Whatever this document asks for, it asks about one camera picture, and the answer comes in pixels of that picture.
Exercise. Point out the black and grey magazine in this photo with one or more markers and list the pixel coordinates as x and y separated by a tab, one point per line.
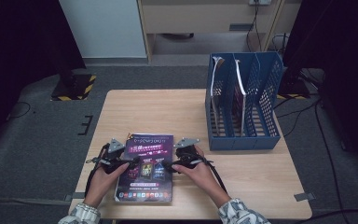
214	77

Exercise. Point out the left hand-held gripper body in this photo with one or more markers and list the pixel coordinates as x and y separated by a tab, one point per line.
113	158

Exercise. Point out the black curtain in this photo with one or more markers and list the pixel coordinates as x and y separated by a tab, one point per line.
18	46
348	46

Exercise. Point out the white cabinet panel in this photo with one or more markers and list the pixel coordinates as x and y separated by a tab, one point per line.
105	28

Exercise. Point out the white power socket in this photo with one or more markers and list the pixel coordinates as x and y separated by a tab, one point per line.
260	2

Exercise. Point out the black floor tape mark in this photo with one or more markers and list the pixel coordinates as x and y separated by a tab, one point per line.
88	126

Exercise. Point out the blue file rack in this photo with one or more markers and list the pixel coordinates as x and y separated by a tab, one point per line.
242	143

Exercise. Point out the person's left hand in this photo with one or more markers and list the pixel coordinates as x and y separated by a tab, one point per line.
104	186

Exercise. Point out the beige wooden desk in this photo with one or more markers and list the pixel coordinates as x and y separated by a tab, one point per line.
199	18

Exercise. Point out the purple and blue magazine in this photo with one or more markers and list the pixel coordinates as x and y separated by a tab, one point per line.
238	102
146	180

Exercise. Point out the grey tape strip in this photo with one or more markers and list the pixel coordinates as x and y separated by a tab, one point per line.
74	196
304	196

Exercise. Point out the person's right hand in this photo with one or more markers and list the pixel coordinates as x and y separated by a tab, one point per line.
203	180

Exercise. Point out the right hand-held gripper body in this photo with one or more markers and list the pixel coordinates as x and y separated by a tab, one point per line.
188	155

